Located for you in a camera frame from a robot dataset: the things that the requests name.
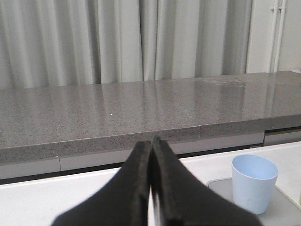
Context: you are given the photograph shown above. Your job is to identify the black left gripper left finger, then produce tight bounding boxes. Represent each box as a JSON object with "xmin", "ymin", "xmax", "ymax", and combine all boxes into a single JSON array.
[{"xmin": 53, "ymin": 141, "xmax": 151, "ymax": 226}]

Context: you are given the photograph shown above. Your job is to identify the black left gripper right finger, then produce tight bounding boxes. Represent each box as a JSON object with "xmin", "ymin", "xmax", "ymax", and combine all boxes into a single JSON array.
[{"xmin": 151, "ymin": 136, "xmax": 261, "ymax": 226}]

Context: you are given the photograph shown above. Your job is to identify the light blue plastic cup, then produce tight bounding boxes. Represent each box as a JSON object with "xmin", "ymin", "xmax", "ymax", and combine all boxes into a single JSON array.
[{"xmin": 231, "ymin": 154, "xmax": 278, "ymax": 215}]

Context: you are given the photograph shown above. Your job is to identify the grey granite counter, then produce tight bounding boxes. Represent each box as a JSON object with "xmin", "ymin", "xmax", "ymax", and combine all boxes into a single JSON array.
[{"xmin": 0, "ymin": 70, "xmax": 301, "ymax": 179}]

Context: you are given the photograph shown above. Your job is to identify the grey curtain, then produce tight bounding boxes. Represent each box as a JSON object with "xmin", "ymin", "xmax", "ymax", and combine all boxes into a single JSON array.
[{"xmin": 0, "ymin": 0, "xmax": 252, "ymax": 89}]

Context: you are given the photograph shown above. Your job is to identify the white wall pipes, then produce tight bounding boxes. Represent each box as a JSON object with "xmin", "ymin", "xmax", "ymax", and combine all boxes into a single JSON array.
[{"xmin": 266, "ymin": 0, "xmax": 286, "ymax": 73}]

